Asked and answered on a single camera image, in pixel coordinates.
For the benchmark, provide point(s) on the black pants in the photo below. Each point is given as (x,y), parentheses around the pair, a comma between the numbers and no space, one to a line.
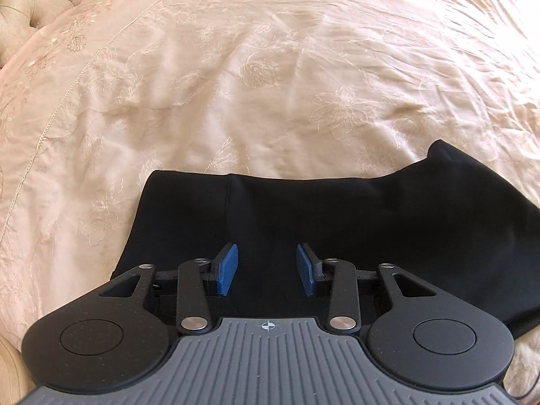
(337,211)

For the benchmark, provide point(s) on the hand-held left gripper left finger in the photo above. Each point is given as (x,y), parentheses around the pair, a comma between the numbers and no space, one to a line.
(225,271)

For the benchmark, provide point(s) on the beige embroidered bedspread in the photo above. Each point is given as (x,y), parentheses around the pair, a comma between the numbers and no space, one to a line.
(253,93)

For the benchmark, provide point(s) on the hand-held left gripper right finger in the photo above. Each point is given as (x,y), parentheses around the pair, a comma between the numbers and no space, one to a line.
(304,268)

